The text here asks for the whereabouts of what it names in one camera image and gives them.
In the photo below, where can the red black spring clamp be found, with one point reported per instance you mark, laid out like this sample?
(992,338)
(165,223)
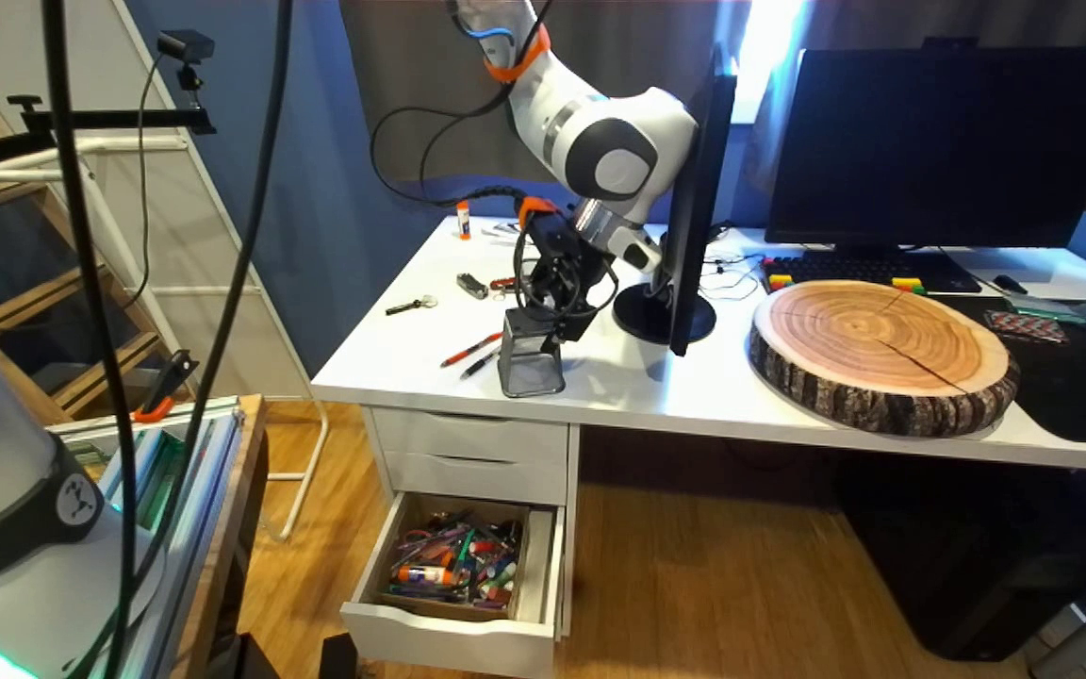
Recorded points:
(171,378)

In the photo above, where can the wooden side table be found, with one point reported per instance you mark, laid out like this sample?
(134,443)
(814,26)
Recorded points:
(234,530)

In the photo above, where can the small yellow toy block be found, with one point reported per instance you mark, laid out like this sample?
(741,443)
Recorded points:
(908,282)
(778,279)

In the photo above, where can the white open drawer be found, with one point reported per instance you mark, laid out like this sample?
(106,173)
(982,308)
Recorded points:
(443,642)

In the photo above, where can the grey mesh pen holder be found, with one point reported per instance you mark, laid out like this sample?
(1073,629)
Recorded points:
(525,369)

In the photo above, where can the black pen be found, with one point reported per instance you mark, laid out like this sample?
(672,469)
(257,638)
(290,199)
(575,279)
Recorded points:
(479,363)

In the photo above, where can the small black camera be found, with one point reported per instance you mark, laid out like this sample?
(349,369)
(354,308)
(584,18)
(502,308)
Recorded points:
(186,49)

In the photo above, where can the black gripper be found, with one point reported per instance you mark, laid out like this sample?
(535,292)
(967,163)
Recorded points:
(567,269)

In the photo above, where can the glue stick orange cap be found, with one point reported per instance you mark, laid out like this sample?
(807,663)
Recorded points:
(462,223)

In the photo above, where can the white closed drawer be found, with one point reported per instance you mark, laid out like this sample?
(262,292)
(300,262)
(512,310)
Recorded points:
(468,456)

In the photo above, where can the large black monitor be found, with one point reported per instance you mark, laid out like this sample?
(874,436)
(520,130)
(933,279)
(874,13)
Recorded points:
(944,135)

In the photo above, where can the black monitor round stand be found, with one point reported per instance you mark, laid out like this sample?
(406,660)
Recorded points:
(694,248)

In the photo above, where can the large black computer case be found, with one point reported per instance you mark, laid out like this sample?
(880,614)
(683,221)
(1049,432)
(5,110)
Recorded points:
(982,565)

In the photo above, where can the red pen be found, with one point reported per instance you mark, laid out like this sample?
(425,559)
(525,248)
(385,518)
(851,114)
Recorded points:
(472,348)

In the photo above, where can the white card blue print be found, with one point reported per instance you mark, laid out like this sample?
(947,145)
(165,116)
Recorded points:
(499,232)

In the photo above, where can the grey folding multitool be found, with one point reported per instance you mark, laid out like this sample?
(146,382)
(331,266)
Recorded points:
(472,282)

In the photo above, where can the stacked light blue boards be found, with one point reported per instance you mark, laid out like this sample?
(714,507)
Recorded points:
(147,475)

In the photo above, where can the white metal tube frame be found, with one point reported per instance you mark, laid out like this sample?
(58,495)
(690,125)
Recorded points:
(154,145)

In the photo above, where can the brown wooden ladder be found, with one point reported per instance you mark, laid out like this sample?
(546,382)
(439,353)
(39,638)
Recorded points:
(2,314)

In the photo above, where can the wood slice cushion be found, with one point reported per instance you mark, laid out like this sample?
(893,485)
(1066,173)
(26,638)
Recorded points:
(884,353)

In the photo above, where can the red pocket knife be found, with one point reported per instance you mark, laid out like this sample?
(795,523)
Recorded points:
(502,282)

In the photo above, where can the orange wrist mount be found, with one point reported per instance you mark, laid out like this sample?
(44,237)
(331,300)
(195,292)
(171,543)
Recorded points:
(537,209)

